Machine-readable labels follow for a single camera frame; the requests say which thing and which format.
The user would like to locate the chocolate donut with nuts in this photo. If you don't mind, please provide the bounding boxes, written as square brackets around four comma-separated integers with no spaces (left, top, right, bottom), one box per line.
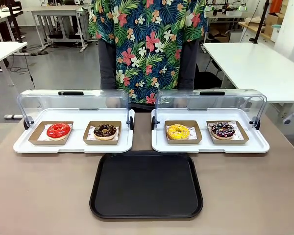
[93,124,118,141]

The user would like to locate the clear hinged display lid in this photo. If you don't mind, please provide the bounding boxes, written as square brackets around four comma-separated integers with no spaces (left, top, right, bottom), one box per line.
[155,89,268,130]
[16,89,135,130]

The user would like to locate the brown cardboard donut box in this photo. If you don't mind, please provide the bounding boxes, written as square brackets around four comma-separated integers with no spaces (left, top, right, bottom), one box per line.
[206,120,250,145]
[164,120,202,145]
[28,120,74,145]
[82,120,123,145]

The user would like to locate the person torso floral shirt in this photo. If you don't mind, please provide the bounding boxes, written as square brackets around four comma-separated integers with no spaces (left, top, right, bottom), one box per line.
[88,0,209,113]

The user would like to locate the black plastic serving tray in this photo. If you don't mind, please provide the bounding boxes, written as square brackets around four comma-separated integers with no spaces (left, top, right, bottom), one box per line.
[89,151,204,219]

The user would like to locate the small white side table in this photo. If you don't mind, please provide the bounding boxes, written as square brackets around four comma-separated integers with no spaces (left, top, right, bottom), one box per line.
[0,41,28,86]

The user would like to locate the wooden background workbench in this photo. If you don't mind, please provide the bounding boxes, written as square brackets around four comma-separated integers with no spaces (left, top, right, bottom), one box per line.
[237,21,285,43]

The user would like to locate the black clamp pole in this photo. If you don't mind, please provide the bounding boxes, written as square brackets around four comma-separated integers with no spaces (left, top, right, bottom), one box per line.
[250,0,271,45]

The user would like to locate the large white side table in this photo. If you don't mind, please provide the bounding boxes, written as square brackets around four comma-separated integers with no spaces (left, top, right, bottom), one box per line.
[202,42,294,125]

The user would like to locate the white background desk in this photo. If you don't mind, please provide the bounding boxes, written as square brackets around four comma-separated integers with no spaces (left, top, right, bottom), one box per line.
[0,9,23,42]

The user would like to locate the black floor cable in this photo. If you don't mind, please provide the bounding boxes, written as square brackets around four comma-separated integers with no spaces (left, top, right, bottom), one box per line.
[9,47,37,89]

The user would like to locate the grey background workbench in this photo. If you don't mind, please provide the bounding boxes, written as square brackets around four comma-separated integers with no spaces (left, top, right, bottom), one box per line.
[30,6,89,53]

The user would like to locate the person's left forearm grey sleeve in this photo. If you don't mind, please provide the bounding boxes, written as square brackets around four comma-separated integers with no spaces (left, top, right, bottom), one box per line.
[178,40,200,90]

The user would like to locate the open cardboard shipping box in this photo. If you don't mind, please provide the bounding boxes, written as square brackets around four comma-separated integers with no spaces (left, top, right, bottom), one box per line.
[264,12,285,35]

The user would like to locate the white display tray base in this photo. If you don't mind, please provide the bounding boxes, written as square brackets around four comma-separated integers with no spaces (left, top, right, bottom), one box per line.
[151,107,270,154]
[13,107,134,154]

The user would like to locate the dark purple drizzled donut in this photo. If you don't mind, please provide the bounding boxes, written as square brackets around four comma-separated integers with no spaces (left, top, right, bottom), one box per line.
[208,122,235,140]

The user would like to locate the black stand pole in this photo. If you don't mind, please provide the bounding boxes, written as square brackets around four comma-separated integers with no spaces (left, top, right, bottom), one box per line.
[8,0,25,44]

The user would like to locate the white printed paper liner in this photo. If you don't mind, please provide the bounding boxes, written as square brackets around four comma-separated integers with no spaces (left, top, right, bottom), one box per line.
[209,121,245,141]
[187,126,199,141]
[36,123,72,142]
[87,127,120,141]

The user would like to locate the person's right hand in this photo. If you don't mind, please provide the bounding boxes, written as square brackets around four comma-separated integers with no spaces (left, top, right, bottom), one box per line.
[106,96,120,108]

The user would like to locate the yellow glazed sprinkle donut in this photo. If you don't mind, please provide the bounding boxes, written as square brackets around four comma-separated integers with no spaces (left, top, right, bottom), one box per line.
[166,124,190,141]

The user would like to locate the red glazed donut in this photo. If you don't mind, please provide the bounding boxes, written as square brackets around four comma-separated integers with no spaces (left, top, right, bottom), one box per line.
[46,122,72,141]

